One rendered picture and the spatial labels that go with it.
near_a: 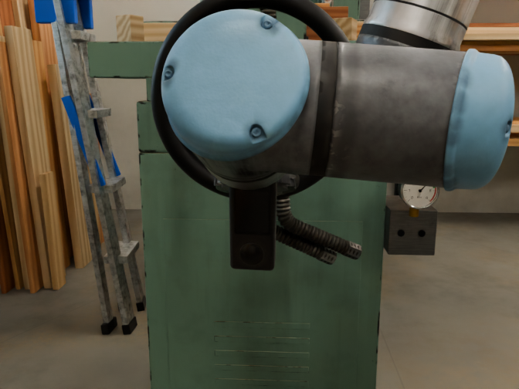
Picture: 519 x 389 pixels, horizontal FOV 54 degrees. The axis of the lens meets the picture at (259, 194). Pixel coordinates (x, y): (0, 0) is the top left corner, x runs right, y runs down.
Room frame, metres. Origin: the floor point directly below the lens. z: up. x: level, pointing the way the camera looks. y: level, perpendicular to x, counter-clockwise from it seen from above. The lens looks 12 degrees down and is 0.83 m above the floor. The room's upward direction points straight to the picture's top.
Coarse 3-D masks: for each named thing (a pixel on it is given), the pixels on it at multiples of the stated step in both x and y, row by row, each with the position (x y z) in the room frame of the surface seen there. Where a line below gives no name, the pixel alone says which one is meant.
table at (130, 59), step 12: (96, 48) 0.90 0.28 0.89; (108, 48) 0.90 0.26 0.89; (120, 48) 0.89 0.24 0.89; (132, 48) 0.89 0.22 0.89; (144, 48) 0.89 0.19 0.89; (156, 48) 0.89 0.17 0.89; (96, 60) 0.90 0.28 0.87; (108, 60) 0.90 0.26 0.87; (120, 60) 0.89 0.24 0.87; (132, 60) 0.89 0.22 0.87; (144, 60) 0.89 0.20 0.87; (96, 72) 0.90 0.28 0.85; (108, 72) 0.90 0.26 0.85; (120, 72) 0.89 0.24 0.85; (132, 72) 0.89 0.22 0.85; (144, 72) 0.89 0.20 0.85
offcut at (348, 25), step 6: (336, 18) 0.89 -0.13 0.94; (342, 18) 0.88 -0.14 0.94; (348, 18) 0.88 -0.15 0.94; (342, 24) 0.88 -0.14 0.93; (348, 24) 0.88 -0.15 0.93; (354, 24) 0.90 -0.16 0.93; (342, 30) 0.88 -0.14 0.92; (348, 30) 0.88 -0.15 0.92; (354, 30) 0.90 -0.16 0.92; (348, 36) 0.88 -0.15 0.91; (354, 36) 0.90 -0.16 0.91
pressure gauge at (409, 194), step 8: (400, 184) 0.82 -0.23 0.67; (408, 184) 0.81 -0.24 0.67; (400, 192) 0.81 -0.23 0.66; (408, 192) 0.81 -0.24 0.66; (416, 192) 0.81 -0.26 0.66; (424, 192) 0.80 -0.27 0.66; (432, 192) 0.80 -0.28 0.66; (408, 200) 0.81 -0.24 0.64; (416, 200) 0.81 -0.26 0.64; (424, 200) 0.80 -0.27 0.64; (432, 200) 0.80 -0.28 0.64; (416, 208) 0.80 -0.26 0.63; (416, 216) 0.82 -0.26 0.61
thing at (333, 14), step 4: (324, 8) 0.95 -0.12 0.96; (328, 8) 0.95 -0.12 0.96; (332, 8) 0.94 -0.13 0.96; (336, 8) 0.94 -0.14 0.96; (340, 8) 0.94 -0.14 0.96; (344, 8) 0.94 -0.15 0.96; (328, 12) 0.94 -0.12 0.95; (332, 12) 0.94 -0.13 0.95; (336, 12) 0.94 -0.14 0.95; (340, 12) 0.94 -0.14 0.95; (344, 12) 0.94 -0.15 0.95; (332, 16) 0.94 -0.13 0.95; (336, 16) 0.94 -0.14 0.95; (340, 16) 0.94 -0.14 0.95; (344, 16) 0.94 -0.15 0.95; (308, 28) 0.95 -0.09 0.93; (308, 32) 0.95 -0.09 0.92; (312, 32) 0.95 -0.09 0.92; (308, 36) 0.95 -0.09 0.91; (312, 36) 0.95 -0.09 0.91; (316, 36) 0.95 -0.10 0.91
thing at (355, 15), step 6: (318, 0) 1.19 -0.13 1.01; (336, 0) 1.19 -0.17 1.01; (342, 0) 1.19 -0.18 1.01; (348, 0) 1.19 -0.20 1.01; (354, 0) 1.19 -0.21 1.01; (336, 6) 1.19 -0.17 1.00; (348, 6) 1.19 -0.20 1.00; (354, 6) 1.19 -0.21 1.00; (348, 12) 1.19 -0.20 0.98; (354, 12) 1.19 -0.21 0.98; (354, 18) 1.19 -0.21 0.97
